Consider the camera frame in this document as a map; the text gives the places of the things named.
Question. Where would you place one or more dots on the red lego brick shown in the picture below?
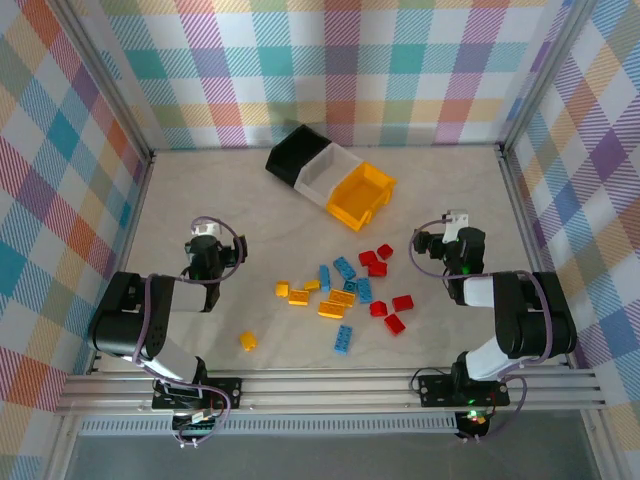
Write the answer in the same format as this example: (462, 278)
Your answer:
(377, 269)
(368, 258)
(403, 303)
(394, 324)
(378, 308)
(384, 251)

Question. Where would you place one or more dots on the small yellow lego brick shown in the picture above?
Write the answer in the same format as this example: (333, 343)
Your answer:
(282, 289)
(248, 340)
(312, 285)

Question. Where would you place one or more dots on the long blue lego brick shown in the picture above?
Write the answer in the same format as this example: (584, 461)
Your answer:
(345, 267)
(343, 340)
(364, 291)

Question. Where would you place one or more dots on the yellow plastic bin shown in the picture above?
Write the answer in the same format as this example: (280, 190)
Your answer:
(357, 197)

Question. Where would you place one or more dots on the small blue lego brick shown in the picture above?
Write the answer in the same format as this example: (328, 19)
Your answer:
(349, 285)

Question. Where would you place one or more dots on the narrow blue lego brick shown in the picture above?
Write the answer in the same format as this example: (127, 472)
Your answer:
(324, 278)

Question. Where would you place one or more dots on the long yellow lego brick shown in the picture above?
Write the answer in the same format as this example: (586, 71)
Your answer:
(341, 296)
(331, 309)

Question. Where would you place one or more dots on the black plastic bin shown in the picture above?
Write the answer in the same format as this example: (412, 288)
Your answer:
(292, 150)

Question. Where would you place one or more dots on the white plastic bin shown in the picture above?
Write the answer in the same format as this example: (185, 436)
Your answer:
(325, 172)

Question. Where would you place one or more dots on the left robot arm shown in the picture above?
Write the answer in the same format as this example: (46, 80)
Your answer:
(120, 310)

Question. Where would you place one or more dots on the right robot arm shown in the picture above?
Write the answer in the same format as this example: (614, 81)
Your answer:
(530, 320)

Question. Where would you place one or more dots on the aluminium side rail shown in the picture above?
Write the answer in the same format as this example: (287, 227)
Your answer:
(135, 210)
(525, 215)

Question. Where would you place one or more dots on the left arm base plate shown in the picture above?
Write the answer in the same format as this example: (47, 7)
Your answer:
(227, 392)

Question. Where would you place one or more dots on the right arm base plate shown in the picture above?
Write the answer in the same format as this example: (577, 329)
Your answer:
(435, 390)

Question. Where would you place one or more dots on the aluminium front rail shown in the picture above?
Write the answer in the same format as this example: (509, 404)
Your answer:
(325, 392)

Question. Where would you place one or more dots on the aluminium corner post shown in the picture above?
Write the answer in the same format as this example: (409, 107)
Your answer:
(545, 75)
(100, 80)

